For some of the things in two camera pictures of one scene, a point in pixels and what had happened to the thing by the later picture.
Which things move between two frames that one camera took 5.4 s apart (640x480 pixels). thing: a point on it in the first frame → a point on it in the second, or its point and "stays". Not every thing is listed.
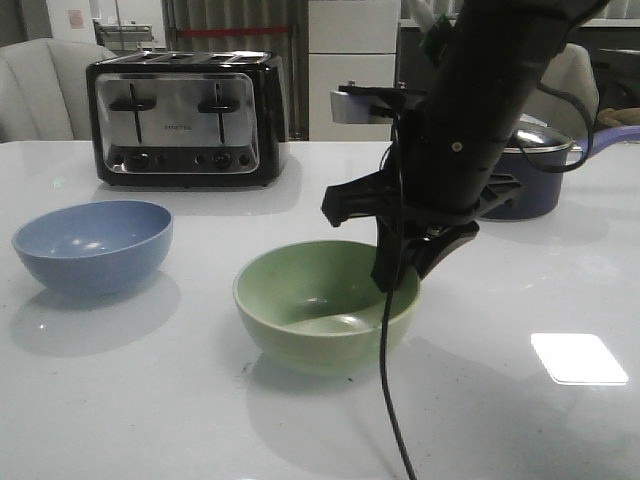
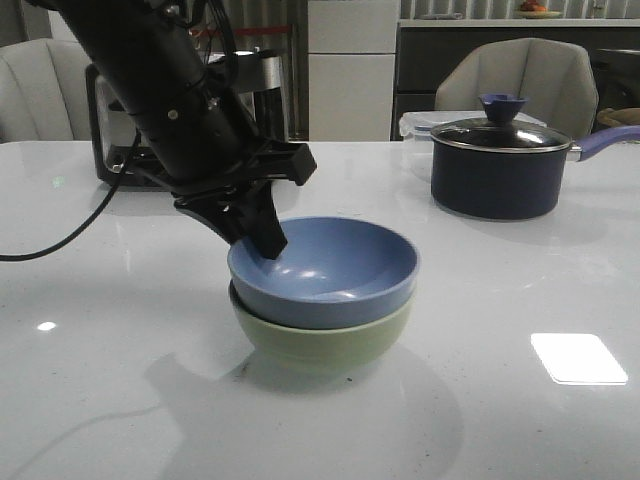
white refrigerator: x=349 y=40 stays
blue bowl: x=96 y=248 → x=334 y=273
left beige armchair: x=44 y=90 stays
